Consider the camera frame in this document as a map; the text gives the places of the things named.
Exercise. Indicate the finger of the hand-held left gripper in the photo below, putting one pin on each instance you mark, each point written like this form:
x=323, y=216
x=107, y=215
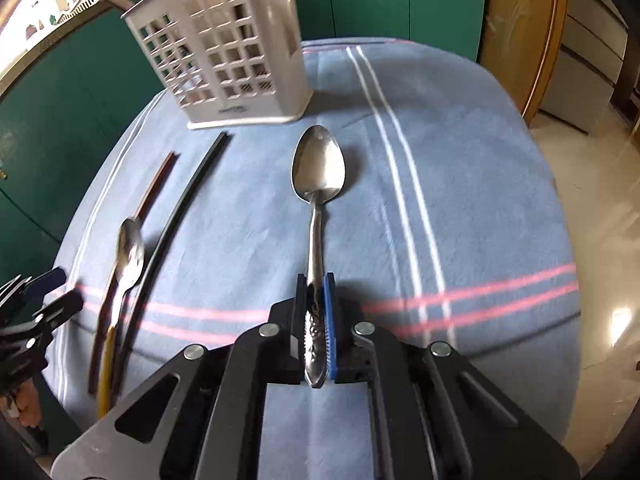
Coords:
x=60, y=307
x=45, y=280

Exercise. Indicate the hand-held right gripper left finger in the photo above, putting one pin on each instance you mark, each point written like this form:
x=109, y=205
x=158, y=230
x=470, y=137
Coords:
x=300, y=320

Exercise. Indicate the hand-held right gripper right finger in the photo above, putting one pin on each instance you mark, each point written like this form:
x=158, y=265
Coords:
x=329, y=325

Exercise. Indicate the silver spoon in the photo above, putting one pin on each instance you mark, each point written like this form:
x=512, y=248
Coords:
x=317, y=170

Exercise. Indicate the white plastic utensil basket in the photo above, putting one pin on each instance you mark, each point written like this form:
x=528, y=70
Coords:
x=210, y=60

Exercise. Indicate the person's left hand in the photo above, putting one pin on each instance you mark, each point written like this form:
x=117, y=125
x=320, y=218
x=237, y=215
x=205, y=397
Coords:
x=25, y=405

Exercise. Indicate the blue checked cloth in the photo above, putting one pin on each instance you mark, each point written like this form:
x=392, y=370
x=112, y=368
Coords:
x=450, y=210

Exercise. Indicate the black chopstick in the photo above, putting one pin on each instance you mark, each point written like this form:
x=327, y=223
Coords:
x=205, y=166
x=199, y=172

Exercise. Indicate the teal base cabinets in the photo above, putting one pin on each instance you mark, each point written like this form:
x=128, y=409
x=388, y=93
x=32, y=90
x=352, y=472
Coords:
x=375, y=0

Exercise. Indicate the wooden glass sliding door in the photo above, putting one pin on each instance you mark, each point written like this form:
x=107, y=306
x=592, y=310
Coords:
x=520, y=35

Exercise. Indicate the silver refrigerator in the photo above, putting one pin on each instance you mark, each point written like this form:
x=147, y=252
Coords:
x=585, y=50

